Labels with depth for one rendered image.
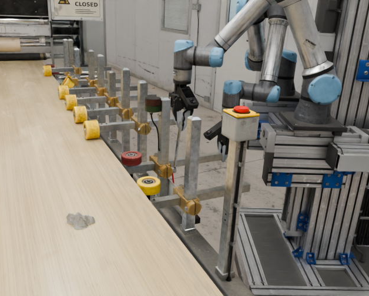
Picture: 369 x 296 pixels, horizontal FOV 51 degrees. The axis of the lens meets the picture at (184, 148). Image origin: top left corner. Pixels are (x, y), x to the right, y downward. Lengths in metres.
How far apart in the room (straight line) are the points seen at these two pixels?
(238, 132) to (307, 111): 0.72
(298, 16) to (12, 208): 1.12
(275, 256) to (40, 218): 1.42
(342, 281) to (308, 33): 1.26
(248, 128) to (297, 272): 1.27
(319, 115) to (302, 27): 0.38
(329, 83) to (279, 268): 1.06
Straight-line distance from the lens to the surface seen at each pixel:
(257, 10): 1.61
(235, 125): 0.98
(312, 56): 1.50
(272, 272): 2.11
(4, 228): 1.14
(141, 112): 1.71
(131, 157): 1.50
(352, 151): 1.67
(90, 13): 3.92
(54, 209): 1.19
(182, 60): 1.52
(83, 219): 1.11
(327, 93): 1.51
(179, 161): 1.61
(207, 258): 1.31
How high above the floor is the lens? 1.48
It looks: 21 degrees down
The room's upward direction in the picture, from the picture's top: 3 degrees clockwise
